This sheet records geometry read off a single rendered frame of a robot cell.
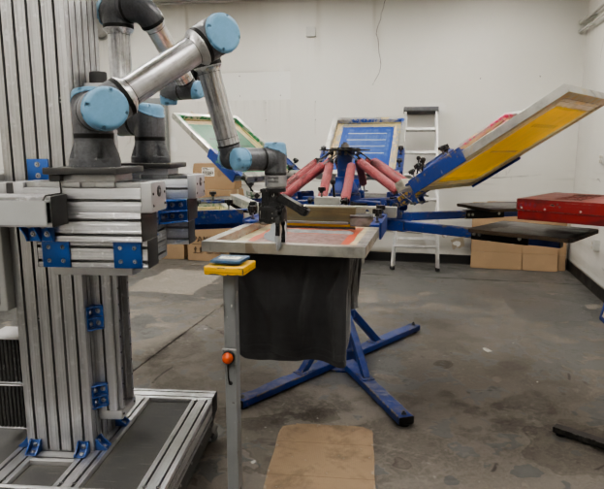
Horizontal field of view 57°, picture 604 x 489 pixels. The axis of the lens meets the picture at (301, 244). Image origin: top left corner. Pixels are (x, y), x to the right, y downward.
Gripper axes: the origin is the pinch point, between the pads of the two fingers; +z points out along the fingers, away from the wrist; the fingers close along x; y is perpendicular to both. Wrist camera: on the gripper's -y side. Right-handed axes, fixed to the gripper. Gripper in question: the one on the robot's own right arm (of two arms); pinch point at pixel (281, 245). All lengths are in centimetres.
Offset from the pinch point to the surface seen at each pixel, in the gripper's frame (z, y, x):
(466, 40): -149, -81, -471
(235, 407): 51, 11, 21
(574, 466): 98, -113, -51
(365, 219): -3, -23, -56
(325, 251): 1.1, -15.6, 1.8
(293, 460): 96, 3, -26
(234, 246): 0.7, 16.8, 1.9
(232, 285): 9.7, 10.8, 21.0
